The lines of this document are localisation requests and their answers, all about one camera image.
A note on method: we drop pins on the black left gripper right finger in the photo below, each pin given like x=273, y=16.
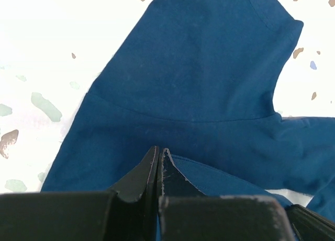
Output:
x=185, y=213

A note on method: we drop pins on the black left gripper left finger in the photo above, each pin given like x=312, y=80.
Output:
x=126, y=211

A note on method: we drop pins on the navy blue printed t-shirt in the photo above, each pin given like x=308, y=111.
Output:
x=197, y=77

